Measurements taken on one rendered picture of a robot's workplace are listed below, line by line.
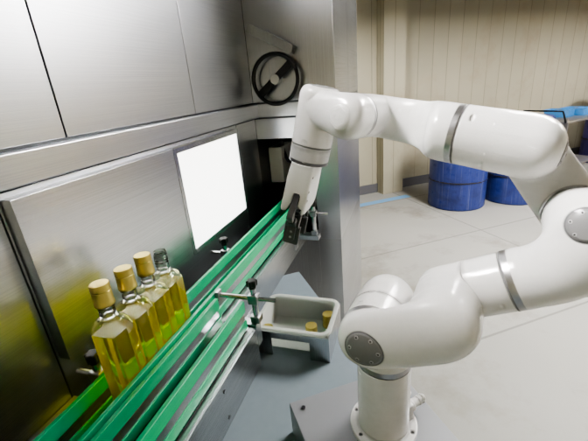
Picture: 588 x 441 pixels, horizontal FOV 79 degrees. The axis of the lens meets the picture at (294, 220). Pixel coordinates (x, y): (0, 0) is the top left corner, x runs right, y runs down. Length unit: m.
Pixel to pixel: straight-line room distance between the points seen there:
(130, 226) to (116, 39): 0.45
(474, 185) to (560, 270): 3.83
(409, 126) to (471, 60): 5.05
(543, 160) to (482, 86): 5.34
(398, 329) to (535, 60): 6.16
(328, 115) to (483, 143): 0.23
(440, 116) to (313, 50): 1.11
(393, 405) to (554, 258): 0.36
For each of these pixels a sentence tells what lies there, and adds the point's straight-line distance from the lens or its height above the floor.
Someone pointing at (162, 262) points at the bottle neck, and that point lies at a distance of 0.85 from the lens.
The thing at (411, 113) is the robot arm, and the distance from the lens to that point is 0.66.
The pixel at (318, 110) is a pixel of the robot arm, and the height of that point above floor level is 1.42.
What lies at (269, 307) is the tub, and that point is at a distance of 1.14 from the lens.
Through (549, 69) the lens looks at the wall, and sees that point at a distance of 6.76.
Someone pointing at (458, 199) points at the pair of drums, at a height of 0.14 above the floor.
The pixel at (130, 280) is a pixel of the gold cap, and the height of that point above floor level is 1.14.
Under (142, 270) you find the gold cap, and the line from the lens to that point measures 0.80.
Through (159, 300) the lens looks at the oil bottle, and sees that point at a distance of 0.83.
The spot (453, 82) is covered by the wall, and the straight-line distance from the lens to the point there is 5.53.
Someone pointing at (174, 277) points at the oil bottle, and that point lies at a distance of 0.87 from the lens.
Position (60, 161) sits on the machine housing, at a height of 1.36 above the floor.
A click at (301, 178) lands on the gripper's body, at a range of 0.66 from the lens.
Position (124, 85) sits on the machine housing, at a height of 1.50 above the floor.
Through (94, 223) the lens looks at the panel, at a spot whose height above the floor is 1.22.
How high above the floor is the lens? 1.46
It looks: 21 degrees down
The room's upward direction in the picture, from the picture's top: 5 degrees counter-clockwise
